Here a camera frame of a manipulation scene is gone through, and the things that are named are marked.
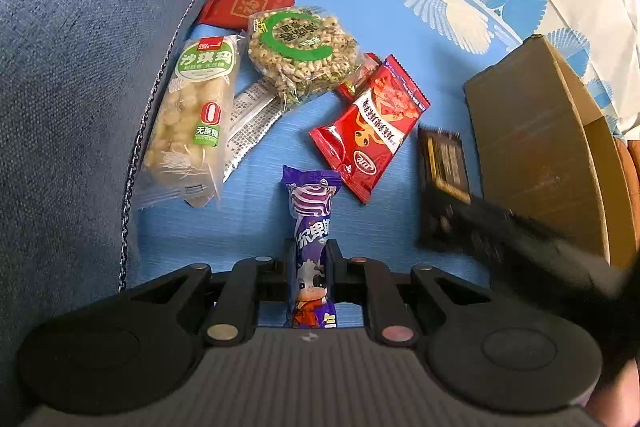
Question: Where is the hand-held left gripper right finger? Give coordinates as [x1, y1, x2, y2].
[327, 239, 493, 349]

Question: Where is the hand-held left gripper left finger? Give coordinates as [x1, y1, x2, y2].
[120, 239, 296, 349]

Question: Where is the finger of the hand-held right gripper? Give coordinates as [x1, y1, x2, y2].
[440, 196, 531, 270]

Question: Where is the purple cartoon snack packet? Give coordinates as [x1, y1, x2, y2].
[281, 164, 343, 330]

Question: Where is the dark brown snack packet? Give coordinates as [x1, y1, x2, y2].
[417, 125, 473, 253]

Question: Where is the brown cardboard box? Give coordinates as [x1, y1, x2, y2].
[464, 34, 638, 270]

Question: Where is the person's right forearm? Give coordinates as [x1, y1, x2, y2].
[585, 369, 640, 427]

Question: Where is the large red snack packet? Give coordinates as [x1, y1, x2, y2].
[308, 54, 432, 206]

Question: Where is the silver snack wrapper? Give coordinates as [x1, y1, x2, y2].
[222, 79, 286, 185]

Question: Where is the clear green label sachima packet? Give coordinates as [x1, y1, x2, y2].
[135, 34, 241, 210]

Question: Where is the small red candy packet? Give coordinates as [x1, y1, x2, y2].
[335, 52, 383, 100]

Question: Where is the dark red flat packet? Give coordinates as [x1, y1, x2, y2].
[197, 0, 296, 28]

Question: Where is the round cereal cake green ring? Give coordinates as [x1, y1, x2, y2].
[247, 5, 363, 110]

